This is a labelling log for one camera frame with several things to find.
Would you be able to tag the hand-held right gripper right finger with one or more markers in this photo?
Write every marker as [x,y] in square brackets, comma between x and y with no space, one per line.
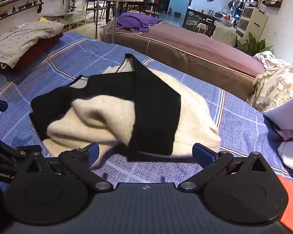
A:
[204,153]

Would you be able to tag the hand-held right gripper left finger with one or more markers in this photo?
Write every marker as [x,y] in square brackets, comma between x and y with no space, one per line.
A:
[94,151]

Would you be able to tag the cream and black sweater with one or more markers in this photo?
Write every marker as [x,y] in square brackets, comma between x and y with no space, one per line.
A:
[100,112]

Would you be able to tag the blue plaid bed sheet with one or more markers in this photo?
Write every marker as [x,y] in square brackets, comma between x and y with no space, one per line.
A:
[239,117]

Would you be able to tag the dark red pillow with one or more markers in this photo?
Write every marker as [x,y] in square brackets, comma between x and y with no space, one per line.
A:
[36,51]

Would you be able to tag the grey polka dot blanket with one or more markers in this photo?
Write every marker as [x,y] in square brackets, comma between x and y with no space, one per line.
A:
[22,39]

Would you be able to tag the white cloth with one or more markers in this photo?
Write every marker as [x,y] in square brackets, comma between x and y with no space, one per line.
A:
[288,117]

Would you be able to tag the beige floral quilt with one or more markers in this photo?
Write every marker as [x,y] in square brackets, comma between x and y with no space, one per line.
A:
[280,82]

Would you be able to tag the brown bed cover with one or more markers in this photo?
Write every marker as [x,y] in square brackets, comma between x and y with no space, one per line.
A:
[197,46]

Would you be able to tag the white low rack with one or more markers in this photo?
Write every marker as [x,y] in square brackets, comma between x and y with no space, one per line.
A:
[68,19]

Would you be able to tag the crumpled white floral sheet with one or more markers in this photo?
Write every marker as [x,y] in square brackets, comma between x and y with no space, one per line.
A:
[268,58]

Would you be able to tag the green potted plant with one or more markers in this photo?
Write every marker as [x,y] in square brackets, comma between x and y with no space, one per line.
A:
[252,45]

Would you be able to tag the beige cloth covered chair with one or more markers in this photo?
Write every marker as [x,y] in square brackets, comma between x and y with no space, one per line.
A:
[224,33]

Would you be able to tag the dark cluttered desk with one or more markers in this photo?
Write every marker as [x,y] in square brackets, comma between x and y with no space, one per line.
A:
[197,17]

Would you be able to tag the dark dining chair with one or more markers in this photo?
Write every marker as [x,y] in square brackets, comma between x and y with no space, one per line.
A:
[95,7]
[153,9]

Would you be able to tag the white pole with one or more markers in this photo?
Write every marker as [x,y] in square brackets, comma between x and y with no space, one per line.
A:
[97,9]

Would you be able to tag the purple blanket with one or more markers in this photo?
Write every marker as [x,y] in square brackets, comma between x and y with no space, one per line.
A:
[136,20]

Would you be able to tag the white microwave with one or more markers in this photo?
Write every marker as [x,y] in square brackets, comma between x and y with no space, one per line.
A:
[219,15]

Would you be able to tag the cream drawer cabinet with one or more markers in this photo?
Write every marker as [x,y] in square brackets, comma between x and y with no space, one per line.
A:
[256,19]

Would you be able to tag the dark dining table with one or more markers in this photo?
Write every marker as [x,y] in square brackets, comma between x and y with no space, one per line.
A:
[124,1]

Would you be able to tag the vanity mirror with lights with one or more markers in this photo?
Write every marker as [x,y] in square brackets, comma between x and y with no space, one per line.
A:
[241,4]

